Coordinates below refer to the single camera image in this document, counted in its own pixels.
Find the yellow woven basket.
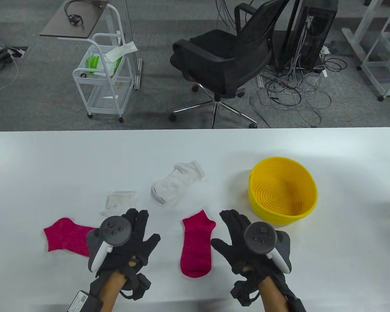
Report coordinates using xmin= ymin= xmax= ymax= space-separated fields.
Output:
xmin=249 ymin=157 xmax=318 ymax=226

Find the black coiled cable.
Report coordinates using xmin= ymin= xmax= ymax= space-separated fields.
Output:
xmin=64 ymin=0 xmax=84 ymax=26

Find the tangle of cables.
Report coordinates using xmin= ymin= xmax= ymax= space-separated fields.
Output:
xmin=250 ymin=45 xmax=347 ymax=128

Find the person's right hand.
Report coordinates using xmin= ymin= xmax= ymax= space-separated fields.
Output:
xmin=211 ymin=210 xmax=291 ymax=281

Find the white desk frame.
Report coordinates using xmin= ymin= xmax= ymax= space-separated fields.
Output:
xmin=341 ymin=0 xmax=390 ymax=70

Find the black computer tower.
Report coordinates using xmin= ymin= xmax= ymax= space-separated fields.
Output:
xmin=281 ymin=0 xmax=339 ymax=70

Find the floor socket box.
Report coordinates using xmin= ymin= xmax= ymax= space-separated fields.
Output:
xmin=6 ymin=45 xmax=30 ymax=59

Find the brown top side table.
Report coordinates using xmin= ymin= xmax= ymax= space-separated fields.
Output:
xmin=39 ymin=0 xmax=122 ymax=43

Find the pink sock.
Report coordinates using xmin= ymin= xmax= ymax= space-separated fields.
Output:
xmin=43 ymin=218 xmax=98 ymax=259
xmin=180 ymin=210 xmax=216 ymax=278

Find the person's right forearm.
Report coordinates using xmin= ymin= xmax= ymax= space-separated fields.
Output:
xmin=258 ymin=276 xmax=290 ymax=312

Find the small black wrist module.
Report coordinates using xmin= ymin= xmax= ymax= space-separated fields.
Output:
xmin=231 ymin=281 xmax=260 ymax=306
xmin=120 ymin=273 xmax=151 ymax=300

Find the sheer white sock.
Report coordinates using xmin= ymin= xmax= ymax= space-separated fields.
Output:
xmin=100 ymin=191 xmax=138 ymax=217

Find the black labelled wrist box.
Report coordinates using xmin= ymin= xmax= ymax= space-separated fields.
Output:
xmin=281 ymin=275 xmax=307 ymax=312
xmin=68 ymin=290 xmax=103 ymax=312

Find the person's left hand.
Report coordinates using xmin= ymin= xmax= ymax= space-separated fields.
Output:
xmin=94 ymin=208 xmax=161 ymax=278

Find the white metal rack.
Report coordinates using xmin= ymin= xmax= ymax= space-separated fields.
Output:
xmin=361 ymin=0 xmax=390 ymax=101

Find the grey white hand controller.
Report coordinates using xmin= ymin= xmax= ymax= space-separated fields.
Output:
xmin=244 ymin=222 xmax=292 ymax=275
xmin=86 ymin=215 xmax=133 ymax=272

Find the thick white sock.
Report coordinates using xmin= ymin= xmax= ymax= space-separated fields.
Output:
xmin=151 ymin=160 xmax=204 ymax=206

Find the grey metal stand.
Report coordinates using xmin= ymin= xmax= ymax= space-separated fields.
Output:
xmin=122 ymin=0 xmax=143 ymax=90

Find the green white packet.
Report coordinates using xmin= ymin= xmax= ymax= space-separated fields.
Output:
xmin=86 ymin=56 xmax=124 ymax=77

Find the person's left forearm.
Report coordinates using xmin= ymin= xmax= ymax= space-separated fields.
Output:
xmin=101 ymin=271 xmax=127 ymax=312

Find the white power strip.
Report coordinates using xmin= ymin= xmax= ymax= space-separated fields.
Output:
xmin=319 ymin=45 xmax=331 ymax=78

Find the black office chair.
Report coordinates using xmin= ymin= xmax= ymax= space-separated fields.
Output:
xmin=168 ymin=0 xmax=294 ymax=129

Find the white cloth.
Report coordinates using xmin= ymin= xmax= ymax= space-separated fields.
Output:
xmin=105 ymin=41 xmax=138 ymax=62

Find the white rolling cart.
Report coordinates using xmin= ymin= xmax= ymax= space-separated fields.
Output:
xmin=72 ymin=32 xmax=134 ymax=123

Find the white cable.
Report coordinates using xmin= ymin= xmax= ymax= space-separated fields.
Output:
xmin=0 ymin=55 xmax=19 ymax=93

